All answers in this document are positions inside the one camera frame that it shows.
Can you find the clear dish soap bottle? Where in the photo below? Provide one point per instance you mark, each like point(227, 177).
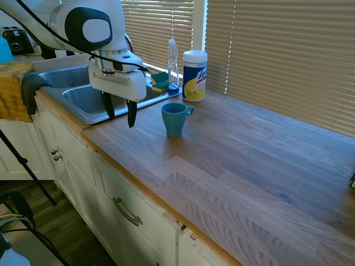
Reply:
point(172, 69)

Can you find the yellow towel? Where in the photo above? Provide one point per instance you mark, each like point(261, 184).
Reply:
point(9, 88)

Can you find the black tripod leg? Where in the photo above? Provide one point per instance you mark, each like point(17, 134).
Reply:
point(27, 171)

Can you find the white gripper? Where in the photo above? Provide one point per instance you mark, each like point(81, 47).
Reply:
point(119, 80)

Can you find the beige window blind wide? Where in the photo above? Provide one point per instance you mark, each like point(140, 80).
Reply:
point(283, 55)

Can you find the Lysol wipes canister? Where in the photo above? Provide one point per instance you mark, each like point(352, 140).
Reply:
point(194, 77)

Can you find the blue ceramic mug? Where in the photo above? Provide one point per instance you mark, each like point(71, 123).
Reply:
point(173, 122)

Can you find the stainless steel double sink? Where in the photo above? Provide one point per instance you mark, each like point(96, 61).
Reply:
point(80, 102)

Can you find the light blue plastic object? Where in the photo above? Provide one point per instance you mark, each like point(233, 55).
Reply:
point(4, 52)

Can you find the chrome faucet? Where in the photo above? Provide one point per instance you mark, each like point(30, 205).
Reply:
point(129, 44)

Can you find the black toaster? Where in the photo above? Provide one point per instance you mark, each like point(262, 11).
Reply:
point(16, 41)

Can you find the grey dish cloth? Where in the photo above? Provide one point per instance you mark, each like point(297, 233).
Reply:
point(30, 88)

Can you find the yellow green sponge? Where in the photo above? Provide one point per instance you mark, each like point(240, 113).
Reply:
point(158, 77)
point(160, 87)

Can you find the beige window blind narrow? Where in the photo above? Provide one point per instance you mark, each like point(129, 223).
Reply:
point(158, 30)

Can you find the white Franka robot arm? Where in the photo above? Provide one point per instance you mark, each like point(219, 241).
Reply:
point(91, 27)

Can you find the round metal cabinet knob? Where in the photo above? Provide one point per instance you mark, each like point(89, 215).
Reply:
point(58, 158)
point(54, 152)

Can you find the white kitchen cabinet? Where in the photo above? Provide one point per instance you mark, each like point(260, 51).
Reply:
point(91, 188)

